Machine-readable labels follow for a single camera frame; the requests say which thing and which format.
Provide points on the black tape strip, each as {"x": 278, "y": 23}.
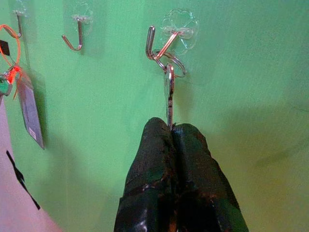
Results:
{"x": 4, "y": 47}

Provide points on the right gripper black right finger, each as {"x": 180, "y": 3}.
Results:
{"x": 200, "y": 174}

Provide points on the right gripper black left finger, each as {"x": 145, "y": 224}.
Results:
{"x": 149, "y": 169}

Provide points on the clear adhesive metal hook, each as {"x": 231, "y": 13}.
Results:
{"x": 181, "y": 30}
{"x": 19, "y": 26}
{"x": 79, "y": 33}

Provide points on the green wall board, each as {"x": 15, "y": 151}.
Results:
{"x": 241, "y": 96}

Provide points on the green capped key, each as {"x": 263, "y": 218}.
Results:
{"x": 4, "y": 85}

